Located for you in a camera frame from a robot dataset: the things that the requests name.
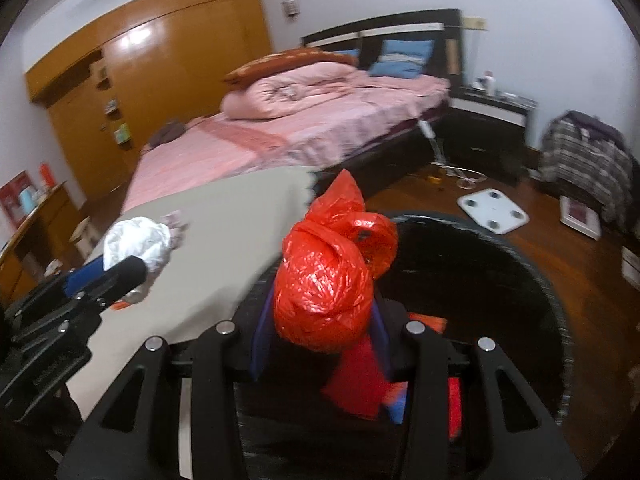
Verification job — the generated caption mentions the white tissue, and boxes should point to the white tissue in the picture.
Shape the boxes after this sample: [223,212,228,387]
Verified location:
[102,217,177,306]

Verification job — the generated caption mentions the red plastic bag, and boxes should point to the red plastic bag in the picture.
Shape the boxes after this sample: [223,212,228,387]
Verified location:
[273,170,398,420]

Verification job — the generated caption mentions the black trash bin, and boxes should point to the black trash bin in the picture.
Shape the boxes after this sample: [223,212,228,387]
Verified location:
[236,212,572,479]

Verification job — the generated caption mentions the small white stool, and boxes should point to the small white stool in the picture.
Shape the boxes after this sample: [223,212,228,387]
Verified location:
[70,217,102,258]

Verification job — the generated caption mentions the wooden desk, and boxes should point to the wooden desk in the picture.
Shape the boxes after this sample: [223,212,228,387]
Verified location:
[0,184,84,309]

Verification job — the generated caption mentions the pink rolled sock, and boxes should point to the pink rolled sock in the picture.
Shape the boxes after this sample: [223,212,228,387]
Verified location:
[160,210,189,232]

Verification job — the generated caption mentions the light blue kettle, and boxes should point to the light blue kettle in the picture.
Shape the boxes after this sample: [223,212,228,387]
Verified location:
[18,185,38,216]

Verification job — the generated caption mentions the red thermos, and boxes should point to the red thermos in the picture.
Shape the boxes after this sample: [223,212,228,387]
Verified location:
[39,162,55,188]

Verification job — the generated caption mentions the dark slippers on bed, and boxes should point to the dark slippers on bed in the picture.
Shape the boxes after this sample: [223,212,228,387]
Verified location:
[148,120,186,150]

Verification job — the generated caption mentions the wooden wardrobe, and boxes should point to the wooden wardrobe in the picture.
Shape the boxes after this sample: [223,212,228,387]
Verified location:
[25,0,271,200]

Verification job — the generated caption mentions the white bathroom scale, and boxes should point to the white bathroom scale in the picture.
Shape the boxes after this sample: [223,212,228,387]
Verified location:
[457,188,529,235]

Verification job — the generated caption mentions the pink bed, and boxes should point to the pink bed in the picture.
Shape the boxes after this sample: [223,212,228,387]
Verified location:
[122,70,450,211]

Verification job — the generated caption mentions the folded pink quilt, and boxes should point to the folded pink quilt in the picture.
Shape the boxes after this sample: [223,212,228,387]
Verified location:
[220,62,358,120]

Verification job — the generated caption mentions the brown folded blanket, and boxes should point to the brown folded blanket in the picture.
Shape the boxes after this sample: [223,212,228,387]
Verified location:
[222,47,358,88]

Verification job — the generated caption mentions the plaid clothing on chair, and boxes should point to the plaid clothing on chair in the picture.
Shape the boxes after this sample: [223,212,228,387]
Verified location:
[538,110,639,226]

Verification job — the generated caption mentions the black nightstand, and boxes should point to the black nightstand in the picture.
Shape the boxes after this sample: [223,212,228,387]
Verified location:
[435,87,537,185]

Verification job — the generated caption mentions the white bottle on nightstand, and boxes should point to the white bottle on nightstand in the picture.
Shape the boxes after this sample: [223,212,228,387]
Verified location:
[483,70,496,96]

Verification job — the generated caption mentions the blue pillow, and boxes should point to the blue pillow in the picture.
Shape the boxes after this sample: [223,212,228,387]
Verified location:
[368,39,435,79]

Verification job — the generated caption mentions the black headboard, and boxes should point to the black headboard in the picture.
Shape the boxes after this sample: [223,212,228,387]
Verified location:
[300,9,464,88]

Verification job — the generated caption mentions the red picture frame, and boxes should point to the red picture frame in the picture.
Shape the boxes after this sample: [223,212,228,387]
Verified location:
[0,170,32,229]

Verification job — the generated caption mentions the wall intercom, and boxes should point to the wall intercom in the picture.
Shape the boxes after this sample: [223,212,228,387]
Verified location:
[282,0,299,20]

